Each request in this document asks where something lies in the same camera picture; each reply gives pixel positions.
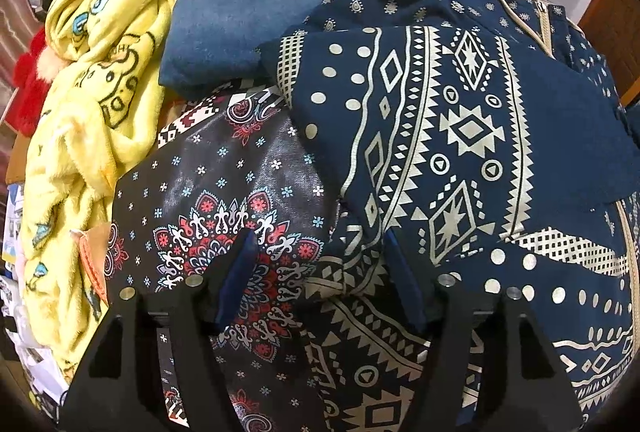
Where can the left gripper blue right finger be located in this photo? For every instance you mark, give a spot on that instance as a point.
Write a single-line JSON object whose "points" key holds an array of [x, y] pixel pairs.
{"points": [[408, 289]]}

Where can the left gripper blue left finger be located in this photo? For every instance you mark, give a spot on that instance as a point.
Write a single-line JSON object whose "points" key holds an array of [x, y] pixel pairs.
{"points": [[232, 273]]}

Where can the navy patterned hooded jacket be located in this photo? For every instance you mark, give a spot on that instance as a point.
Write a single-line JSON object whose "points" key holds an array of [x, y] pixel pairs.
{"points": [[482, 270]]}

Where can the patchwork patterned bedspread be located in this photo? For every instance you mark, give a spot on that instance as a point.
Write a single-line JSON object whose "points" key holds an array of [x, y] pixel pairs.
{"points": [[225, 236]]}

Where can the blue denim garment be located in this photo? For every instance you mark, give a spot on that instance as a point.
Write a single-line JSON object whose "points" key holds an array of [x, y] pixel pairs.
{"points": [[213, 41]]}

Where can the yellow cartoon fleece blanket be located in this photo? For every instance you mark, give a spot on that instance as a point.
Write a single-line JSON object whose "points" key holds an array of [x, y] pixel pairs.
{"points": [[99, 120]]}

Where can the red plush item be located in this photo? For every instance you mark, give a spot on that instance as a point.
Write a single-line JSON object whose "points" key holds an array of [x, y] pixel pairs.
{"points": [[30, 90]]}

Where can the wooden wardrobe with door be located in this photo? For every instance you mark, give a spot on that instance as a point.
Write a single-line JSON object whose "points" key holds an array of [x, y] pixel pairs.
{"points": [[612, 26]]}

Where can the striped red-gold curtain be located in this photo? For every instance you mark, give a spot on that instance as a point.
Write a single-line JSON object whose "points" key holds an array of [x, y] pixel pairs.
{"points": [[18, 27]]}

